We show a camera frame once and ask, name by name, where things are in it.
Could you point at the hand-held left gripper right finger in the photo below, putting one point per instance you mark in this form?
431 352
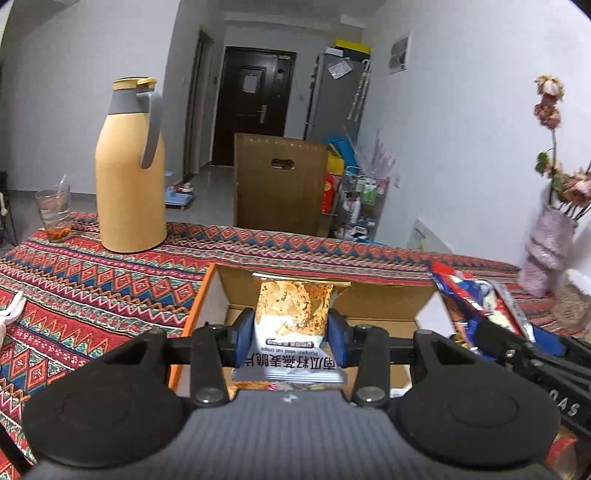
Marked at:
337 338

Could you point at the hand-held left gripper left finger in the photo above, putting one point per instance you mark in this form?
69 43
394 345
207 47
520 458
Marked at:
242 336

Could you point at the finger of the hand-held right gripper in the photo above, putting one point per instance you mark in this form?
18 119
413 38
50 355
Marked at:
558 346
503 340

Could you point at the cookie print snack packet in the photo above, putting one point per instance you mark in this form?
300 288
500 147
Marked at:
291 314

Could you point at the blue red snack packet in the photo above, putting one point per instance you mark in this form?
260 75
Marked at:
471 295

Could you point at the red cardboard box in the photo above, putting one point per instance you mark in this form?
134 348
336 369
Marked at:
383 295

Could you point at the pink ceramic vase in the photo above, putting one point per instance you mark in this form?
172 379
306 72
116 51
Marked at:
547 249

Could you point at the white paper bag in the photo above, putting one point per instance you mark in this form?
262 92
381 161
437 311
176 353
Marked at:
429 237

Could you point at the brown cardboard box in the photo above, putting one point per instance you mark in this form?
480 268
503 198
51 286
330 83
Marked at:
268 198

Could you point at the small red box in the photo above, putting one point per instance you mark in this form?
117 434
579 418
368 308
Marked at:
328 194

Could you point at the blue tray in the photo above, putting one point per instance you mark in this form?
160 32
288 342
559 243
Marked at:
180 197

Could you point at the yellow bag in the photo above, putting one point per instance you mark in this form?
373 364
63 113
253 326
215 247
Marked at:
335 164

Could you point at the yellow thermos jug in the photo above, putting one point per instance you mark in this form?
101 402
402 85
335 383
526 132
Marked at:
129 194

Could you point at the blue board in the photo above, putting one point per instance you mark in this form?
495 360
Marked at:
339 147

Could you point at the dark entrance door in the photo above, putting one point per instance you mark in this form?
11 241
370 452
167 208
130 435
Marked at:
240 129

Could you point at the glass cup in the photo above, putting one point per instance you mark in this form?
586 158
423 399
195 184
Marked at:
55 217

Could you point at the grey refrigerator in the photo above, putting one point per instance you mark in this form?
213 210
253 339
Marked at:
332 106

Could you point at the dried pink roses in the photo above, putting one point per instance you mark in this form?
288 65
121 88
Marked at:
549 113

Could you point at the white cloth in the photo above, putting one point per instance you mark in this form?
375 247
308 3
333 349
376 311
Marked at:
10 316

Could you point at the folded umbrella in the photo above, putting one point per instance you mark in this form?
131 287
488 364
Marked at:
359 92

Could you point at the black stand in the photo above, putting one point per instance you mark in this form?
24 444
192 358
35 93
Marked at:
7 226

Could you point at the clear plastic bag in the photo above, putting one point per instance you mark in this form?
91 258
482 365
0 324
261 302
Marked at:
339 69

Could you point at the yellow box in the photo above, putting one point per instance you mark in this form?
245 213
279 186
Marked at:
353 47

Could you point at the wall poster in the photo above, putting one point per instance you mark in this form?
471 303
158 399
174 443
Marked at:
399 54

